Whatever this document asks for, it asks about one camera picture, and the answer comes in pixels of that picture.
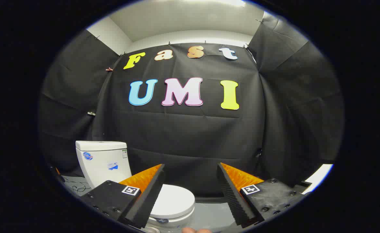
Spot black backdrop cloth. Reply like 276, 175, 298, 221
38, 11, 345, 198

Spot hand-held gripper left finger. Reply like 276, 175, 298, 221
80, 163, 165, 229

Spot white toilet bowl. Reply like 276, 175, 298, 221
144, 214, 195, 233

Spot white toilet tank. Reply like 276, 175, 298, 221
75, 140, 132, 190

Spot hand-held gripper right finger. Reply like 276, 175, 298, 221
217, 162, 312, 228

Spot thin dark floor cables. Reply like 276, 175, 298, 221
71, 182, 92, 195

